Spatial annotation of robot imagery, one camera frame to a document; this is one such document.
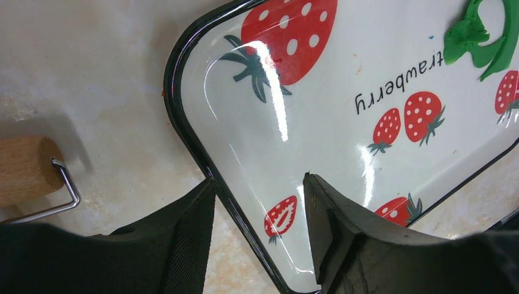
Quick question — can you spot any green dough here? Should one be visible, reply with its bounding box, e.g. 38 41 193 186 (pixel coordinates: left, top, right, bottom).
443 0 518 81

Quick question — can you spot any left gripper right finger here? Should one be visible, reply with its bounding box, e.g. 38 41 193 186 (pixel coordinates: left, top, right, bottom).
303 173 518 293

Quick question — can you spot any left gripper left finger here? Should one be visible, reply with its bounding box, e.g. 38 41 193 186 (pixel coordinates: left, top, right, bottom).
1 178 217 293

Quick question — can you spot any white strawberry tray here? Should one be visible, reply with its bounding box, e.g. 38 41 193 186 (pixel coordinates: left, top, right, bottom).
163 1 518 293

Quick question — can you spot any wooden rolling pin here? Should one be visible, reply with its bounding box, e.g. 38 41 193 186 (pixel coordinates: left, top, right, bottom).
1 136 81 224

